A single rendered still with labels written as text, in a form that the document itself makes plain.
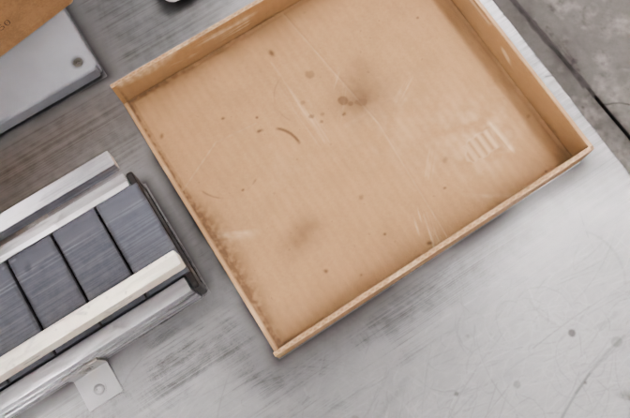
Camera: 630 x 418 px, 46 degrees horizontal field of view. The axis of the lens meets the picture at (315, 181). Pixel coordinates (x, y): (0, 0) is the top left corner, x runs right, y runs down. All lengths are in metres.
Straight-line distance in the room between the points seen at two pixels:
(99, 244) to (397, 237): 0.24
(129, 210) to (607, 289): 0.39
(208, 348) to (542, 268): 0.28
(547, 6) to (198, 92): 1.14
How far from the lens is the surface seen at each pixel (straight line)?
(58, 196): 0.52
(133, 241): 0.59
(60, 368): 0.59
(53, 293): 0.60
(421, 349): 0.61
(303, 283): 0.61
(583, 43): 1.68
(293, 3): 0.69
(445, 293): 0.62
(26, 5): 0.67
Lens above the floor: 1.44
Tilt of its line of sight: 75 degrees down
